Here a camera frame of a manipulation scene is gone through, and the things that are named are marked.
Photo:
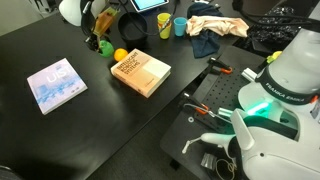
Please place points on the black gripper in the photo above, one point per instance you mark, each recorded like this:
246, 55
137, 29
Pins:
93, 31

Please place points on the green ball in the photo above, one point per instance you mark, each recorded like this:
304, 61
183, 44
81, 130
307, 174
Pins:
106, 49

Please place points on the orange ball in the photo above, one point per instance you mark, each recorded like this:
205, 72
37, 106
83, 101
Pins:
120, 54

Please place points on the orange hardcover book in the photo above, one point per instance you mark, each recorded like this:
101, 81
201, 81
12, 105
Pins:
141, 71

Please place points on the blue white UIST book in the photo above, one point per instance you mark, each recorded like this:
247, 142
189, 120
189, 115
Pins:
56, 85

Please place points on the white tablet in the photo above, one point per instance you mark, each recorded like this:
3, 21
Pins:
148, 4

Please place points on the orange plastic cup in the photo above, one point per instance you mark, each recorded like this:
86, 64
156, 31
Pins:
161, 24

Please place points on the yellow-green plastic cup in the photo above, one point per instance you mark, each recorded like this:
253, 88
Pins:
163, 17
164, 34

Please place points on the blue plastic cup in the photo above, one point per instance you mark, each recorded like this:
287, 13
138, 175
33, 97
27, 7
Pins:
180, 26

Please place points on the dark blue cloth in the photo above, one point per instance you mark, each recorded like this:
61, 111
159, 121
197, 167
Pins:
205, 45

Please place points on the small metal washer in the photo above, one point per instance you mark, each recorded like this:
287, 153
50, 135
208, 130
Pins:
190, 119

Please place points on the pink cloth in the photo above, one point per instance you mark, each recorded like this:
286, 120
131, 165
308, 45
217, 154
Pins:
216, 26

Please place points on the black perforated breadboard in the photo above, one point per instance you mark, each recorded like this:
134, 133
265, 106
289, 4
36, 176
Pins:
220, 93

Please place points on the silver metal cylinder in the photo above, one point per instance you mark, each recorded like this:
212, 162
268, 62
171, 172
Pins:
225, 112

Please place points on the aluminium extrusion bar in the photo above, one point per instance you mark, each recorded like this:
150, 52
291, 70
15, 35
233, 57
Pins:
250, 74

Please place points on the silver foil packet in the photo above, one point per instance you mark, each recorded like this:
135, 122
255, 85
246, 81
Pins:
207, 161

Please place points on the tan rubber band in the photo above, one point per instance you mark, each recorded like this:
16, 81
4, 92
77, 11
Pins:
226, 165

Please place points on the small yellow green object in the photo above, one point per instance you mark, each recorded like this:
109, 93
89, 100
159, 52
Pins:
274, 56

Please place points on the black patterned fabric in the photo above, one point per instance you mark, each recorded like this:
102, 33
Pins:
276, 30

